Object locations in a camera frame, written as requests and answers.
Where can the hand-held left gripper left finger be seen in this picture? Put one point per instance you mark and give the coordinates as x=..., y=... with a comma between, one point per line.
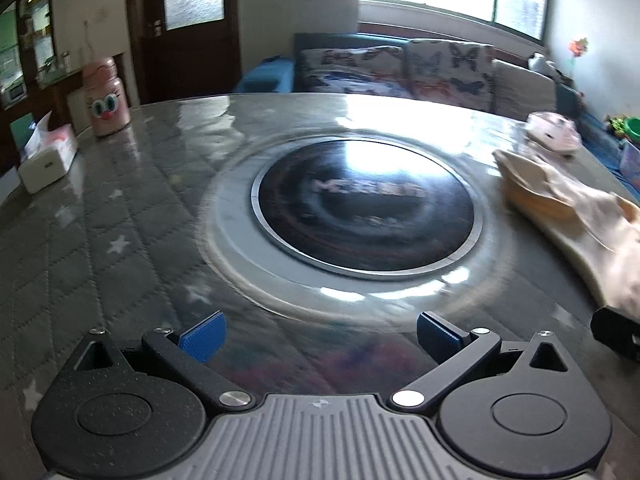
x=204, y=336

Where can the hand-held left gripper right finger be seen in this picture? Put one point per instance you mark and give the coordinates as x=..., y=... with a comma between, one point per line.
x=439, y=336

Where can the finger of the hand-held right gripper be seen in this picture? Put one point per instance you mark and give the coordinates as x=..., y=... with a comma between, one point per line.
x=616, y=331

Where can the cream long-sleeve garment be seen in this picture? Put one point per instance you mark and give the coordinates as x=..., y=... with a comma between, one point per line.
x=600, y=230

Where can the grey quilted table cover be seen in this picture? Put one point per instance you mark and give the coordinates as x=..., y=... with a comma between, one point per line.
x=125, y=240

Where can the round black induction cooktop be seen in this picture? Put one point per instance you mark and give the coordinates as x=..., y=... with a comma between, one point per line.
x=362, y=210

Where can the clear plastic storage box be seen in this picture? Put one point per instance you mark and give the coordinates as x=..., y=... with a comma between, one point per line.
x=631, y=160

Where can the green plastic basin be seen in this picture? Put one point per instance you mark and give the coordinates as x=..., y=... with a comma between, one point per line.
x=633, y=129

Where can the small green toy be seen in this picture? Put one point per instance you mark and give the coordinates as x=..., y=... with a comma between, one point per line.
x=612, y=125

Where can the small white box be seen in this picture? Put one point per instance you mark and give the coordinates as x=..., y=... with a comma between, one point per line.
x=42, y=172

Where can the white and pink tissue packet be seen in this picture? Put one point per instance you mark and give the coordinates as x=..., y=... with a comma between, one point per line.
x=57, y=137

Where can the pink cartoon-face thermos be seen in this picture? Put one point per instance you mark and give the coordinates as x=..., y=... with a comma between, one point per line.
x=106, y=100

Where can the plain beige cushion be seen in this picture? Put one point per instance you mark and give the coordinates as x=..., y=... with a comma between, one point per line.
x=522, y=90

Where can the butterfly print cushion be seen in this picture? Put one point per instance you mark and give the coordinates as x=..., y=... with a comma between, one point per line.
x=350, y=72
x=447, y=72

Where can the blue corner sofa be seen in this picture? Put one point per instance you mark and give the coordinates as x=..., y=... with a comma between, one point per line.
x=270, y=77

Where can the dark wooden glass-pane door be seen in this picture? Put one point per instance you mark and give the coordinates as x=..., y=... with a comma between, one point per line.
x=192, y=55

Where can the colourful pinwheel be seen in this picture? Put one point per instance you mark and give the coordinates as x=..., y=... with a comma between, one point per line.
x=579, y=47

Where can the wall cabinet with shelves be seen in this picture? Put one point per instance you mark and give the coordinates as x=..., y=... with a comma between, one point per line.
x=27, y=35

